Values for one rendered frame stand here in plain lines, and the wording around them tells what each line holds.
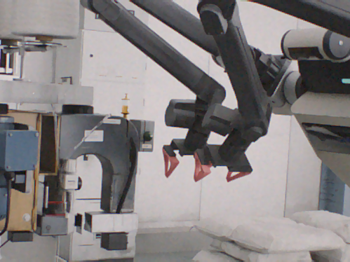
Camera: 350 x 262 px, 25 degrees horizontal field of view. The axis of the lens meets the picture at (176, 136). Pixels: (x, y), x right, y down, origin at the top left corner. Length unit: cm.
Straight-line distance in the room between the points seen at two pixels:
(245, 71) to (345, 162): 40
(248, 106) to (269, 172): 590
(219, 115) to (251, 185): 571
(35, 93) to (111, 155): 36
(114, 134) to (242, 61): 67
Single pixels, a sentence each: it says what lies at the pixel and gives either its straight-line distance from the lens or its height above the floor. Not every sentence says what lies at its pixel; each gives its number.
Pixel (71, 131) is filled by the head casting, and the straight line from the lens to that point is 210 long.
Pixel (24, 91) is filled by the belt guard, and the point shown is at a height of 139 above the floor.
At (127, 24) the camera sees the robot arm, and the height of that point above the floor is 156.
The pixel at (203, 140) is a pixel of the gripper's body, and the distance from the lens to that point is 197.
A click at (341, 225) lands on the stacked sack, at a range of 530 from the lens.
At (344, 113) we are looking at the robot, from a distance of 176.
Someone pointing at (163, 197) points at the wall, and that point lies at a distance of 695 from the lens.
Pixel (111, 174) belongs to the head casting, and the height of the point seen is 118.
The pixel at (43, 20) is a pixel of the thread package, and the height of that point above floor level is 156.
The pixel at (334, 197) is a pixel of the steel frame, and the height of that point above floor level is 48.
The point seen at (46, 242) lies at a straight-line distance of 236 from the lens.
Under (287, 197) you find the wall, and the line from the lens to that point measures 776.
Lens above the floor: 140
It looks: 3 degrees down
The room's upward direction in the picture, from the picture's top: 4 degrees clockwise
